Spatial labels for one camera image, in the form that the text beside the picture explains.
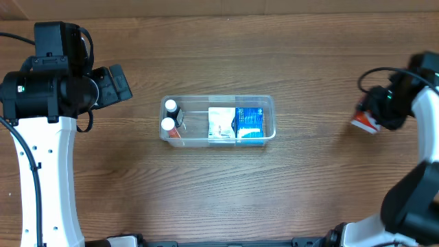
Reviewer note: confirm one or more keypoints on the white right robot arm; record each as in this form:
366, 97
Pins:
409, 214

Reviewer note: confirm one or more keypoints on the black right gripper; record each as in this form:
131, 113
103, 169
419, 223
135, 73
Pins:
376, 107

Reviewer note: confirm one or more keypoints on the clear plastic container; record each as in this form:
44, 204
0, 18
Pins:
193, 121

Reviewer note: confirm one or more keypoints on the white blue box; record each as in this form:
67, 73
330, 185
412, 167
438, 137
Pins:
221, 123

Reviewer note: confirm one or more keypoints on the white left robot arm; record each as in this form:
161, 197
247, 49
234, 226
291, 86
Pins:
41, 105

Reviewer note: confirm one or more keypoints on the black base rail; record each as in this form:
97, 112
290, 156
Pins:
137, 240

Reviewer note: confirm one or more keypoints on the red bottle white cap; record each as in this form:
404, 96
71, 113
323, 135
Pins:
168, 125

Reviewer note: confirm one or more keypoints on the dark bottle white cap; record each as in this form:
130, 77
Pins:
174, 112

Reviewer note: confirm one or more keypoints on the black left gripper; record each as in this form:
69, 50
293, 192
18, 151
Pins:
112, 88

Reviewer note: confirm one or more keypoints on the red packet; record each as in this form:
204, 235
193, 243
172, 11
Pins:
363, 119

